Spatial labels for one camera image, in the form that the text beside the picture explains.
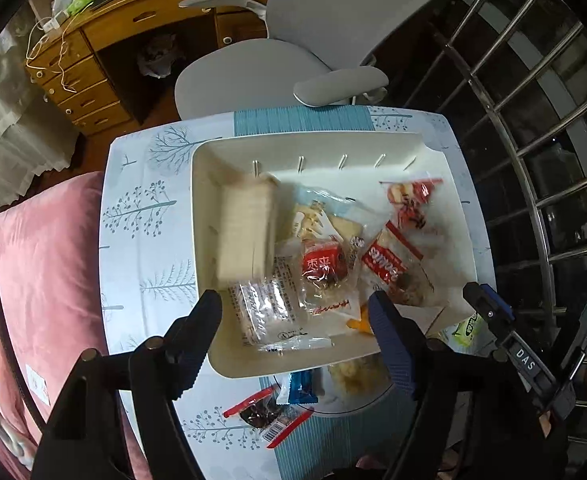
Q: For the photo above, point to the brown bread packet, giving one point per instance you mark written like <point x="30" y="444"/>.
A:
<point x="248" y="230"/>

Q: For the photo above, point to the pink cushion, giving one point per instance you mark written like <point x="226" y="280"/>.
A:
<point x="38" y="270"/>

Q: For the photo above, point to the blue candy packet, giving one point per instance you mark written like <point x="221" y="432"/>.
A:
<point x="303" y="387"/>

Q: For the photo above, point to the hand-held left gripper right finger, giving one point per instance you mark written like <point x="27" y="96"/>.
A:
<point x="393" y="345"/>

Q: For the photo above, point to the orange and white bar packet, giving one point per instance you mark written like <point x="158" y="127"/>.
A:
<point x="358" y="325"/>

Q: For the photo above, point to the red and white snack packet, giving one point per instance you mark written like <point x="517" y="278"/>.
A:
<point x="413" y="197"/>

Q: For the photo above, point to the crumpled plastic bag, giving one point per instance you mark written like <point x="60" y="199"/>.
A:
<point x="156" y="55"/>

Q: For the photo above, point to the wooden desk with drawers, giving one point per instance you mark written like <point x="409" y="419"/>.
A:
<point x="108" y="35"/>

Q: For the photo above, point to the white plastic bin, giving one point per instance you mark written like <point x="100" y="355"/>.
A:
<point x="208" y="200"/>

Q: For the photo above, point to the green snack packet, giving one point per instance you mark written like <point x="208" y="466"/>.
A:
<point x="466" y="332"/>

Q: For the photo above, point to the grey office chair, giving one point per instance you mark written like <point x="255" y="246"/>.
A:
<point x="323" y="10"/>

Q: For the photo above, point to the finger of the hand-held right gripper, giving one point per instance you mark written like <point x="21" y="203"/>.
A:
<point x="501" y="305"/>

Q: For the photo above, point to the red ended dark snack packet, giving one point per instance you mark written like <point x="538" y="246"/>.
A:
<point x="261" y="412"/>

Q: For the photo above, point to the clear rice cracker packet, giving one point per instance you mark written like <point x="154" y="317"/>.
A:
<point x="353" y="375"/>

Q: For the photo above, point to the pale toast bread packet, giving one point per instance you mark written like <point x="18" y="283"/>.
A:
<point x="266" y="307"/>

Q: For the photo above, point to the red label cookie packet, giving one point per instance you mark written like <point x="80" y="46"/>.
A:
<point x="388" y="260"/>

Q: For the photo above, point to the metal window grille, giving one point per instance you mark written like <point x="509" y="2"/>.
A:
<point x="542" y="205"/>

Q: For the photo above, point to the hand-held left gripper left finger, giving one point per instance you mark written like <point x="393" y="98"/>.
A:
<point x="196" y="347"/>

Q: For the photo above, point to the red label nut snack packet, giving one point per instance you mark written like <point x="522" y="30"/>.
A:
<point x="323" y="265"/>

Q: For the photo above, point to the white lace cover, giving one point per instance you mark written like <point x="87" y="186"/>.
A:
<point x="3" y="125"/>

